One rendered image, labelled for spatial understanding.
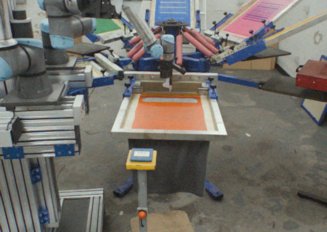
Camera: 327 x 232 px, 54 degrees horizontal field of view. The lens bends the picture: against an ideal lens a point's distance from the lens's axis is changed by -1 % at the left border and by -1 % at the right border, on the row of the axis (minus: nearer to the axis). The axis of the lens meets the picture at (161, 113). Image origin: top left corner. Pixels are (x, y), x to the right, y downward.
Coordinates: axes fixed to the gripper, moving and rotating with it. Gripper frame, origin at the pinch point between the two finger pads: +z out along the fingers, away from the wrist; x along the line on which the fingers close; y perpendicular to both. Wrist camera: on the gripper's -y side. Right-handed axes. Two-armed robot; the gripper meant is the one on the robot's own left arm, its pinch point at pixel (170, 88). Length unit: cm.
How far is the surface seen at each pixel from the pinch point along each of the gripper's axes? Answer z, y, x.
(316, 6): -25, -200, -274
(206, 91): 0.3, -23.6, 2.8
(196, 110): 5.4, -15.9, 22.4
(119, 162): 101, 49, -63
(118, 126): 1, 27, 54
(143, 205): 32, 12, 79
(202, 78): 0.1, -22.4, -21.7
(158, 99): 4.7, 7.8, 8.5
